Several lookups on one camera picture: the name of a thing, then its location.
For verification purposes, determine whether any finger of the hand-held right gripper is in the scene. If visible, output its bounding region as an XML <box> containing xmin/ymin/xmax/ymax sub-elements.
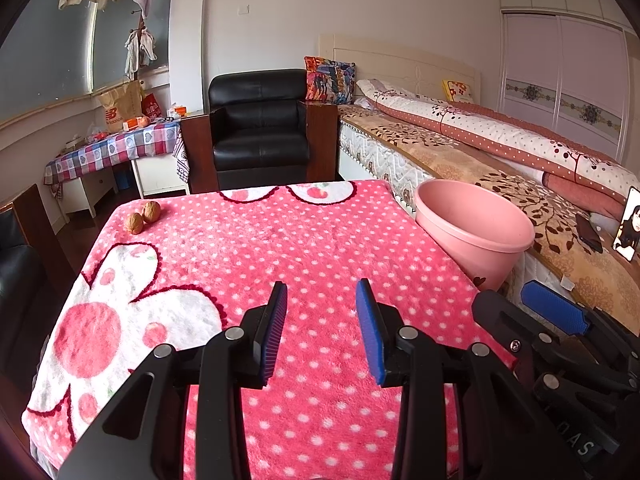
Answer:
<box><xmin>471</xmin><ymin>290</ymin><xmax>626</xmax><ymax>392</ymax></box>
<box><xmin>520</xmin><ymin>280</ymin><xmax>640</xmax><ymax>376</ymax></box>

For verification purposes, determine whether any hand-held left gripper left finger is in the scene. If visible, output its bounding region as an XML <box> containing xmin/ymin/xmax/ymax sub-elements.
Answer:
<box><xmin>57</xmin><ymin>281</ymin><xmax>289</xmax><ymax>480</ymax></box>

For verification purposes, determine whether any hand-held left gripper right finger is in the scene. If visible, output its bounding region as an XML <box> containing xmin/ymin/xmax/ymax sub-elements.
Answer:
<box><xmin>355</xmin><ymin>278</ymin><xmax>586</xmax><ymax>480</ymax></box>

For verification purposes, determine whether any pink plastic bucket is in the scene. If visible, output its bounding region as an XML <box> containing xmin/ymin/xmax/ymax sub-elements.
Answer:
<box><xmin>413</xmin><ymin>180</ymin><xmax>535</xmax><ymax>292</ymax></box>

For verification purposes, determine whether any black phone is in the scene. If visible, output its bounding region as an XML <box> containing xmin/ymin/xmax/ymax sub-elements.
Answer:
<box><xmin>575</xmin><ymin>212</ymin><xmax>605</xmax><ymax>254</ymax></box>

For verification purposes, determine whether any pink polka dot blanket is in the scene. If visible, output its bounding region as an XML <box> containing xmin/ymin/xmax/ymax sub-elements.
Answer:
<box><xmin>22</xmin><ymin>180</ymin><xmax>516</xmax><ymax>480</ymax></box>

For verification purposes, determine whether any phone with lit screen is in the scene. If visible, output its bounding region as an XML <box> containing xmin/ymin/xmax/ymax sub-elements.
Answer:
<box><xmin>612</xmin><ymin>186</ymin><xmax>640</xmax><ymax>262</ymax></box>

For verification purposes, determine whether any brown leaf pattern blanket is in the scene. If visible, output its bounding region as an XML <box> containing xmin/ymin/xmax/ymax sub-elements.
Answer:
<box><xmin>340</xmin><ymin>105</ymin><xmax>640</xmax><ymax>336</ymax></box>

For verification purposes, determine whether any floral dotted quilt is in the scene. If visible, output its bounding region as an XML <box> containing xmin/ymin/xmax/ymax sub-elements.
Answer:
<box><xmin>356</xmin><ymin>78</ymin><xmax>640</xmax><ymax>221</ymax></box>

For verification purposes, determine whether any white cabinet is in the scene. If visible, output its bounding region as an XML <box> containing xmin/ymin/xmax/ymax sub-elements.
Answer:
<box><xmin>131</xmin><ymin>152</ymin><xmax>191</xmax><ymax>198</ymax></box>

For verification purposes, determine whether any white printed cloth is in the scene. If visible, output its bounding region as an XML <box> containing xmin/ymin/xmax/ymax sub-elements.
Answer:
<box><xmin>172</xmin><ymin>135</ymin><xmax>192</xmax><ymax>184</ymax></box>

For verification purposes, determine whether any dark wooden side panel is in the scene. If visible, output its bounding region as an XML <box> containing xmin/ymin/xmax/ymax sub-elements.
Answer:
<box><xmin>299</xmin><ymin>100</ymin><xmax>341</xmax><ymax>183</ymax></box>

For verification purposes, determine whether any black leather armchair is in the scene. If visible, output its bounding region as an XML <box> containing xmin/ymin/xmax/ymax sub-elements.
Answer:
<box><xmin>207</xmin><ymin>68</ymin><xmax>311</xmax><ymax>192</ymax></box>

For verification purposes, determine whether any yellow cushion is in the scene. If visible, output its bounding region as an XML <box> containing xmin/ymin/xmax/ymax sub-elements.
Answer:
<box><xmin>442</xmin><ymin>79</ymin><xmax>476</xmax><ymax>104</ymax></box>

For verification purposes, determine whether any white drawer table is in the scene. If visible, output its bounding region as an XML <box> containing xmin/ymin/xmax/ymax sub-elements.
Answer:
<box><xmin>61</xmin><ymin>166</ymin><xmax>120</xmax><ymax>219</ymax></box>

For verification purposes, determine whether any checkered cloth side table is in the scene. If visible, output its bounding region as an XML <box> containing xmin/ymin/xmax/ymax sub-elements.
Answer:
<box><xmin>44</xmin><ymin>121</ymin><xmax>182</xmax><ymax>198</ymax></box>

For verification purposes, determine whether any white wardrobe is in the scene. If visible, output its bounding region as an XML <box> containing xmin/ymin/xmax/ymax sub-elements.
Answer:
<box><xmin>498</xmin><ymin>0</ymin><xmax>640</xmax><ymax>166</ymax></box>

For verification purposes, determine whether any dark leather chair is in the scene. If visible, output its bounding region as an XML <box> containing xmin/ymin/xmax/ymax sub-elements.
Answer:
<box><xmin>0</xmin><ymin>205</ymin><xmax>51</xmax><ymax>391</ymax></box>

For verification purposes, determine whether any colourful printed cushion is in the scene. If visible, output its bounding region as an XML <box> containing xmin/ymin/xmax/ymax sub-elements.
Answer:
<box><xmin>304</xmin><ymin>56</ymin><xmax>357</xmax><ymax>106</ymax></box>

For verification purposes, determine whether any red bag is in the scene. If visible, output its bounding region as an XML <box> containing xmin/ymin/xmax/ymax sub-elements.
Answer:
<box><xmin>141</xmin><ymin>92</ymin><xmax>163</xmax><ymax>121</ymax></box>

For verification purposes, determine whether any cream bed headboard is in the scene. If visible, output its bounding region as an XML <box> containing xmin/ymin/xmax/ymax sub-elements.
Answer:
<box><xmin>318</xmin><ymin>34</ymin><xmax>482</xmax><ymax>106</ymax></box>

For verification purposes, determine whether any brown paper bag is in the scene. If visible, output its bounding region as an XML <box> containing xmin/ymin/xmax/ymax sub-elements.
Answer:
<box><xmin>96</xmin><ymin>76</ymin><xmax>144</xmax><ymax>131</ymax></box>

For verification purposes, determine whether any white hanging garment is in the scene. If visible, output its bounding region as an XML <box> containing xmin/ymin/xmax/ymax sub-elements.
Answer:
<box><xmin>124</xmin><ymin>29</ymin><xmax>157</xmax><ymax>80</ymax></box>

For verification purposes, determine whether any wooden coat rack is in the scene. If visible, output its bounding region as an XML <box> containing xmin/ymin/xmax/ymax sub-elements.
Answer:
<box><xmin>125</xmin><ymin>10</ymin><xmax>153</xmax><ymax>81</ymax></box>

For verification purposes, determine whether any frosted window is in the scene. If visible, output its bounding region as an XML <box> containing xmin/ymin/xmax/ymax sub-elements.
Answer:
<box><xmin>0</xmin><ymin>0</ymin><xmax>173</xmax><ymax>121</ymax></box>

